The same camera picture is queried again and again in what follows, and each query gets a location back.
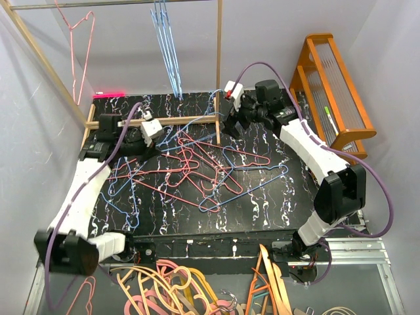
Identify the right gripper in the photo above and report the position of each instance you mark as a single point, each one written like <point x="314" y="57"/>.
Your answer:
<point x="242" y="100"/>

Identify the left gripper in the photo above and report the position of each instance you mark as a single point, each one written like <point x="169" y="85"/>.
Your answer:
<point x="149" y="153"/>

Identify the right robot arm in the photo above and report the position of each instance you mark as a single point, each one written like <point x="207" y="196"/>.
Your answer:
<point x="341" y="186"/>

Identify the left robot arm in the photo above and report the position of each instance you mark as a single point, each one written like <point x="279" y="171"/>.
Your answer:
<point x="65" y="246"/>

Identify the pile of plastic hangers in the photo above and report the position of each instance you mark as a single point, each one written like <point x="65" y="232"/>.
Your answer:
<point x="172" y="289"/>

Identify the wooden hangers pile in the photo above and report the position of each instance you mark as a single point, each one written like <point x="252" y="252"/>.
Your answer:
<point x="268" y="286"/>

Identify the pink plastic marker strip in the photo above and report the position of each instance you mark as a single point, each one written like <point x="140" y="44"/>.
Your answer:
<point x="108" y="95"/>

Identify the green white pen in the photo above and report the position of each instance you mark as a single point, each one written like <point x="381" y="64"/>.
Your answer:
<point x="329" y="116"/>

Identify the orange wooden shelf rack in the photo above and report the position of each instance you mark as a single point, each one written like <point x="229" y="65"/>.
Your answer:
<point x="322" y="76"/>

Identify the metal hanging rod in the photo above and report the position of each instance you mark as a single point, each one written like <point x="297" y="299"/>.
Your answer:
<point x="90" y="4"/>

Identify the tangled blue wire hangers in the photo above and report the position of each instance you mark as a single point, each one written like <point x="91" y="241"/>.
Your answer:
<point x="128" y="201"/>

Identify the tangled pink wire hangers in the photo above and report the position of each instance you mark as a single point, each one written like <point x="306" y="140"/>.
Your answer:
<point x="206" y="166"/>

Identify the wooden clothes rack frame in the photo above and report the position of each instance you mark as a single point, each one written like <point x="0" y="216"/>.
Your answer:
<point x="89" y="124"/>

